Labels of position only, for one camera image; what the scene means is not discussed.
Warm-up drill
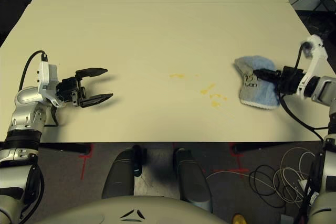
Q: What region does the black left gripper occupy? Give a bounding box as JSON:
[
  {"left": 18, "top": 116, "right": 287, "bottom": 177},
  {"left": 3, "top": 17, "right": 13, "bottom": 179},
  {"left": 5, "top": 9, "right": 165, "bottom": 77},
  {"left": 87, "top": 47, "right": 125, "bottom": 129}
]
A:
[{"left": 55, "top": 67, "right": 114, "bottom": 109}]

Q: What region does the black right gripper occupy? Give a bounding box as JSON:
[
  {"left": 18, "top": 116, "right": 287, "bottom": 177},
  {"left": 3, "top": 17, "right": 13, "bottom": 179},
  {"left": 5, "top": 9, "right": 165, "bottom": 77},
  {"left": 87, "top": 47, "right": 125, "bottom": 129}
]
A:
[{"left": 253, "top": 66, "right": 306, "bottom": 94}]

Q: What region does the blue grey printed rag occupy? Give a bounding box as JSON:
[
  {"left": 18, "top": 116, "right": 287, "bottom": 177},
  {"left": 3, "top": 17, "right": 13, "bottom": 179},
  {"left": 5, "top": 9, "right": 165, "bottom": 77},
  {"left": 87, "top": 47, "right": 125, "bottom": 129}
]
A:
[{"left": 234, "top": 55, "right": 280, "bottom": 110}]

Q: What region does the blotchy yellow liquid spill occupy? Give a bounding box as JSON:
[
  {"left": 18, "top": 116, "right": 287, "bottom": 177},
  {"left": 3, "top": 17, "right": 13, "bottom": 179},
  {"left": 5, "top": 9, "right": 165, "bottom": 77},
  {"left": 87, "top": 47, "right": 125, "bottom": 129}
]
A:
[{"left": 209, "top": 93, "right": 228, "bottom": 108}]

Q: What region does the streak-shaped yellow liquid spill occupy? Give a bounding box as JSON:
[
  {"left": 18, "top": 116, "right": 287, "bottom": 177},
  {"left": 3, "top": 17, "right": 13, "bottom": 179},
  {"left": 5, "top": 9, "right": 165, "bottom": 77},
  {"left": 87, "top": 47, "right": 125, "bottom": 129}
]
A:
[{"left": 199, "top": 83, "right": 217, "bottom": 95}]

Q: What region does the black table foot bar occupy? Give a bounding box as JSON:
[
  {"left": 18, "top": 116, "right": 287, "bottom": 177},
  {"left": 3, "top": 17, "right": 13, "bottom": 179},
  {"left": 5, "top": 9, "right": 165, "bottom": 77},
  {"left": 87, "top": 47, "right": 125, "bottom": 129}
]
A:
[
  {"left": 233, "top": 142, "right": 324, "bottom": 154},
  {"left": 38, "top": 142, "right": 93, "bottom": 155}
]

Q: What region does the red floor tape cross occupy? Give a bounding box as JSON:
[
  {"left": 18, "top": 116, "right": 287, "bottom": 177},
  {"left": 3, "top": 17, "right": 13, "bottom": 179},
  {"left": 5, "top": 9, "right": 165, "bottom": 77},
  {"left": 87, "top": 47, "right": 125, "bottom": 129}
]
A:
[
  {"left": 213, "top": 142, "right": 249, "bottom": 180},
  {"left": 78, "top": 143, "right": 93, "bottom": 182}
]

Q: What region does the dark grey left robot leg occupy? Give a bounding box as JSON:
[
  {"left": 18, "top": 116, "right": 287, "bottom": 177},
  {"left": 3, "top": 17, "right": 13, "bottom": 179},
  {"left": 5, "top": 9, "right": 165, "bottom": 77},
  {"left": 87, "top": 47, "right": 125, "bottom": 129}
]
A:
[{"left": 101, "top": 148, "right": 136, "bottom": 200}]

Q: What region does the dark grey robot leg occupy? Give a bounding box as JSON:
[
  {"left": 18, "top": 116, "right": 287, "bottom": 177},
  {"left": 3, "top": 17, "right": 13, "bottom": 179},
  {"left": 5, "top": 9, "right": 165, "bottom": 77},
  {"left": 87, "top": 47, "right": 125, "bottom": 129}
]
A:
[
  {"left": 101, "top": 148, "right": 136, "bottom": 200},
  {"left": 174, "top": 148, "right": 214, "bottom": 213}
]

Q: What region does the grey robot torso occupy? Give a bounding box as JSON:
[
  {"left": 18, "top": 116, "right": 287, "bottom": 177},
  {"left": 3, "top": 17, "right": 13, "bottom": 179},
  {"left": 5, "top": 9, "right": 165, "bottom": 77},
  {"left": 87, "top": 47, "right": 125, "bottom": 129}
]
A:
[{"left": 34, "top": 195, "right": 235, "bottom": 224}]

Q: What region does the dark grey right robot leg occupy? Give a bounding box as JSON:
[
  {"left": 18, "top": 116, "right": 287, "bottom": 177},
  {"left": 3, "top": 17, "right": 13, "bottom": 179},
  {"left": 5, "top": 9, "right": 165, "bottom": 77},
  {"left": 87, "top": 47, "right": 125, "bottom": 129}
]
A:
[{"left": 174, "top": 148, "right": 214, "bottom": 213}]

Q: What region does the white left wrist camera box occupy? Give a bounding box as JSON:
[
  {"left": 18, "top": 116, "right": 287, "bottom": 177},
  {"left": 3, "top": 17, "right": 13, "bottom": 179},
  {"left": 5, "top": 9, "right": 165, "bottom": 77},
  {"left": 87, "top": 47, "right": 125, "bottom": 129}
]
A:
[{"left": 36, "top": 60, "right": 67, "bottom": 108}]

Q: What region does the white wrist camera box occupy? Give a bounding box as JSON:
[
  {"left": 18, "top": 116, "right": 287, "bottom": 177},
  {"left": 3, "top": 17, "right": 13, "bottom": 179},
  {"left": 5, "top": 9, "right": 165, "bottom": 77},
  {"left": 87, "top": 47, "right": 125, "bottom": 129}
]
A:
[
  {"left": 296, "top": 34, "right": 329, "bottom": 97},
  {"left": 36, "top": 60, "right": 67, "bottom": 108}
]

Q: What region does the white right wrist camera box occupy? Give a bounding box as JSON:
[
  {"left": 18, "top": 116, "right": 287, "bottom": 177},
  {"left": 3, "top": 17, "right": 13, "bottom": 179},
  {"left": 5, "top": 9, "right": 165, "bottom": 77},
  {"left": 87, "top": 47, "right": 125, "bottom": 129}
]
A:
[{"left": 296, "top": 34, "right": 329, "bottom": 97}]

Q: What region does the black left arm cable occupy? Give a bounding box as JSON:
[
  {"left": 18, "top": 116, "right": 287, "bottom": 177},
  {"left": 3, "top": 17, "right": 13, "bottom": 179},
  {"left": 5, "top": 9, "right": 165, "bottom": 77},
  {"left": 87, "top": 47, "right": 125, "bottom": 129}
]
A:
[{"left": 15, "top": 50, "right": 61, "bottom": 222}]

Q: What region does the black table centre post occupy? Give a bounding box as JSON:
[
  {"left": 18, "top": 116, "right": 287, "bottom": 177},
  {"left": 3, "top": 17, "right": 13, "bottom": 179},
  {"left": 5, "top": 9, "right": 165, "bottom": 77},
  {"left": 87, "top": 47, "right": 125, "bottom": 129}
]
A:
[{"left": 131, "top": 144, "right": 148, "bottom": 178}]

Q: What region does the coiled white floor cable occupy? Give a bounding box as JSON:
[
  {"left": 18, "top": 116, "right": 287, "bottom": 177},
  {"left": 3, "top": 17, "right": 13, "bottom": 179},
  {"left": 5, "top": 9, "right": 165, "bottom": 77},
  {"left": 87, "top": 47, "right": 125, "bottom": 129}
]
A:
[{"left": 272, "top": 147, "right": 320, "bottom": 204}]

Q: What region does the thin white floor cable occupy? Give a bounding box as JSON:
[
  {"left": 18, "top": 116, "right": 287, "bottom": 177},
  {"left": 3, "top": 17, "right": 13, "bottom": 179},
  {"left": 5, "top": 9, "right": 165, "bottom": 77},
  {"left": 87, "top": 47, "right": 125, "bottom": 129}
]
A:
[{"left": 205, "top": 169, "right": 250, "bottom": 183}]

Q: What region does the black floor cable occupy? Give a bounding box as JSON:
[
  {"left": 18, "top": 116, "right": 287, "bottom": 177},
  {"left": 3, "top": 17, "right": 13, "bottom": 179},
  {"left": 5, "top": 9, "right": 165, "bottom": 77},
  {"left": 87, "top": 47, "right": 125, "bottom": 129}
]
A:
[{"left": 248, "top": 164, "right": 287, "bottom": 208}]

